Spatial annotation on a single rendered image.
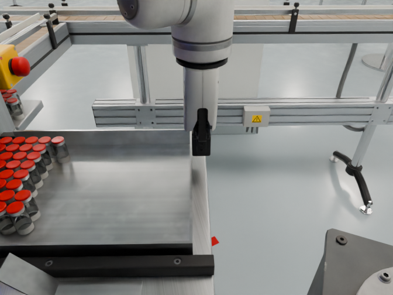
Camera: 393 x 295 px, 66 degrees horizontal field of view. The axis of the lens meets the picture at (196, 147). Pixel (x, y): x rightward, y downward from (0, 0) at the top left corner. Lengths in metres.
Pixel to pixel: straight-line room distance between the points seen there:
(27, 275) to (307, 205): 1.55
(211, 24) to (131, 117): 1.14
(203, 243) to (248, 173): 1.49
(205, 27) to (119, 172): 0.29
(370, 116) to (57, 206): 1.50
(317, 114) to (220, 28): 1.23
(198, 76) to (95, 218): 0.25
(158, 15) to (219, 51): 0.10
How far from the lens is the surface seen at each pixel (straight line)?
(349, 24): 1.43
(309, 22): 1.37
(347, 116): 1.66
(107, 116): 1.54
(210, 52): 0.41
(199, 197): 0.49
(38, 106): 0.84
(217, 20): 0.40
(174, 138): 0.59
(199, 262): 0.39
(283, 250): 1.55
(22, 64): 0.72
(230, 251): 1.50
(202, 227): 0.45
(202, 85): 0.42
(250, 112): 1.43
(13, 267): 0.40
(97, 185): 0.53
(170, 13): 0.36
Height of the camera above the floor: 1.22
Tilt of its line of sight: 36 degrees down
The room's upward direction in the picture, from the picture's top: straight up
